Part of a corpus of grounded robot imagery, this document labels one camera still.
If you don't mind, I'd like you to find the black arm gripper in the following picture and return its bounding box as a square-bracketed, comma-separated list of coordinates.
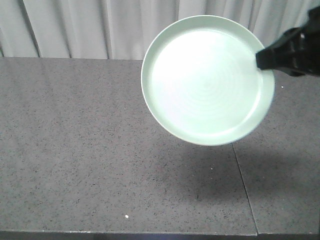
[255, 6, 320, 77]

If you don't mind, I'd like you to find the light green round plate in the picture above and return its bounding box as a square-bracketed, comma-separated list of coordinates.
[141, 15, 275, 146]

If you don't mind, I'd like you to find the white pleated curtain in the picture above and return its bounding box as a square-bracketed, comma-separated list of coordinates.
[0, 0, 320, 60]

